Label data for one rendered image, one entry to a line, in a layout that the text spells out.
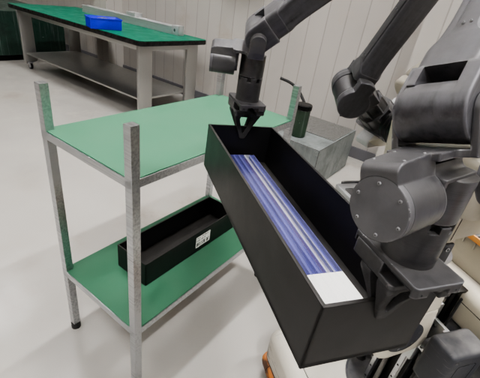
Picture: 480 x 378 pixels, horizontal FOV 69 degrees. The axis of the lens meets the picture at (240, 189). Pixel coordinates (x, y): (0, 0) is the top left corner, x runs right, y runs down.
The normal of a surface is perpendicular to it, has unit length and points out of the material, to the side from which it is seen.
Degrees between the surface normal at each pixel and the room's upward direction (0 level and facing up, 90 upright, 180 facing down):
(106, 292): 0
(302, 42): 90
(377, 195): 90
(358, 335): 90
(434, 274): 1
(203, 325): 0
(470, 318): 90
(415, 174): 69
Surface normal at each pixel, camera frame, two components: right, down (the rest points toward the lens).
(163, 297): 0.14, -0.86
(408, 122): -0.79, 0.37
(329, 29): -0.60, 0.32
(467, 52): -0.64, -0.55
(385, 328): 0.29, 0.51
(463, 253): -0.95, 0.07
